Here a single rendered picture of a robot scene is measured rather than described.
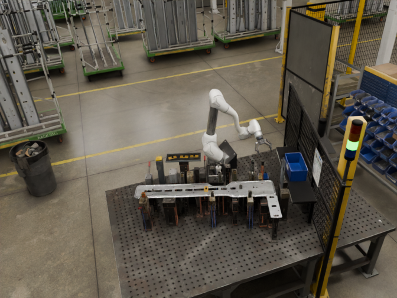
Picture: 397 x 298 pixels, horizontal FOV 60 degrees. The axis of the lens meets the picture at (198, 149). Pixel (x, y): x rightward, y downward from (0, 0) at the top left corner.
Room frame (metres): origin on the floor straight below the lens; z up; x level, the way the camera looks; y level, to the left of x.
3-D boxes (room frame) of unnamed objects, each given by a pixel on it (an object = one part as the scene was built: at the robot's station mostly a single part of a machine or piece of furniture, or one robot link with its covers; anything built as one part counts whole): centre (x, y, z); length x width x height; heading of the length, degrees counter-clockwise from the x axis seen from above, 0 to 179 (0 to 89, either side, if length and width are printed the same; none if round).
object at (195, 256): (2.61, -0.35, 0.68); 2.56 x 1.61 x 0.04; 106
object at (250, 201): (2.35, -0.44, 0.87); 0.12 x 0.09 x 0.35; 177
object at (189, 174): (2.75, 0.10, 0.89); 0.13 x 0.11 x 0.38; 177
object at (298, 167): (2.71, -0.96, 1.10); 0.30 x 0.17 x 0.13; 177
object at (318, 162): (2.42, -1.06, 1.30); 0.23 x 0.02 x 0.31; 177
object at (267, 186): (2.57, -0.03, 1.00); 1.38 x 0.22 x 0.02; 87
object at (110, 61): (9.04, 2.45, 0.88); 1.91 x 1.00 x 1.76; 17
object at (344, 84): (5.00, -2.10, 0.65); 1.00 x 0.50 x 1.30; 16
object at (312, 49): (4.94, -1.70, 1.00); 1.34 x 0.14 x 2.00; 16
